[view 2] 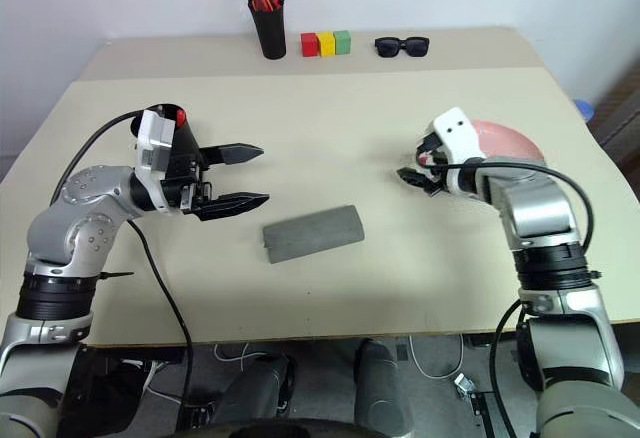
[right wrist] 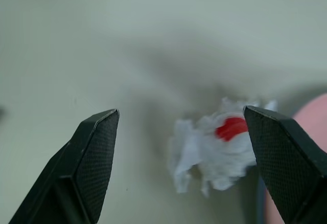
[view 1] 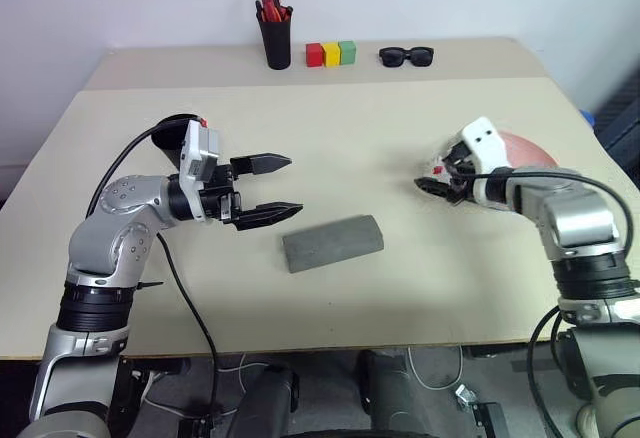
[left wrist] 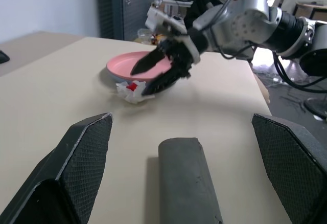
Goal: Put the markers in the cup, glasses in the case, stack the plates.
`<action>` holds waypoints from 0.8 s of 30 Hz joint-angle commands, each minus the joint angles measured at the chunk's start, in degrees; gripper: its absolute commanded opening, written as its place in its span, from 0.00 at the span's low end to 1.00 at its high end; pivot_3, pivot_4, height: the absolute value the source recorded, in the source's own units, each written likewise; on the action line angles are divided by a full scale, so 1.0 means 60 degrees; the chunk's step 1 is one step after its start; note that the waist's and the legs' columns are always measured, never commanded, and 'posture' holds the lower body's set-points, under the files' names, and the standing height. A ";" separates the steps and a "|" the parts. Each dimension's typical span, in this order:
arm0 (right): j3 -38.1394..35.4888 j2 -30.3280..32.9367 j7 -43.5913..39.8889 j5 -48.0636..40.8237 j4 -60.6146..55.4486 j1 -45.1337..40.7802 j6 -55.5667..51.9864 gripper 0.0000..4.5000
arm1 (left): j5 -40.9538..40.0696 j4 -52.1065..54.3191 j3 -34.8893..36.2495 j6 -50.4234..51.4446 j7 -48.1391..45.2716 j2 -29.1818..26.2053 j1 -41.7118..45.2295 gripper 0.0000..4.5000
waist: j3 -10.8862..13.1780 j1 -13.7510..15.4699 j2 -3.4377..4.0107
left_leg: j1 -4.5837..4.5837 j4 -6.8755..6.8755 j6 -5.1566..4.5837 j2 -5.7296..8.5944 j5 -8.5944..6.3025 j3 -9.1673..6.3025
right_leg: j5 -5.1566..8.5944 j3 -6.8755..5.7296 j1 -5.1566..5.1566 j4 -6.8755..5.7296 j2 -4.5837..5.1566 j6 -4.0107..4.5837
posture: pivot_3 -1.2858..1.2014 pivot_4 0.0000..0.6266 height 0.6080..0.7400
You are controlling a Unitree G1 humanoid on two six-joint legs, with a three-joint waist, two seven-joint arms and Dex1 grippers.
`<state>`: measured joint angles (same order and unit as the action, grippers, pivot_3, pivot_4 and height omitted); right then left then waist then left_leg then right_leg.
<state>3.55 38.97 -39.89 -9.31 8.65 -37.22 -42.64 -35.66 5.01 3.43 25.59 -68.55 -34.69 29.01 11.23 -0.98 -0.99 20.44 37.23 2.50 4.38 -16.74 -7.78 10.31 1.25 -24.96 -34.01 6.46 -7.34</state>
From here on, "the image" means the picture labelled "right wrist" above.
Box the white tissue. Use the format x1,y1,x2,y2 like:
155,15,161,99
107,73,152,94
168,97,278,198

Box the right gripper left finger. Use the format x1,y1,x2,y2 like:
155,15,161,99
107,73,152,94
9,108,121,224

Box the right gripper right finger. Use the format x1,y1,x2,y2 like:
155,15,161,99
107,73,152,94
243,105,327,224

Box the red plastic cap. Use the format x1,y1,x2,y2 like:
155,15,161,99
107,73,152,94
215,116,249,142

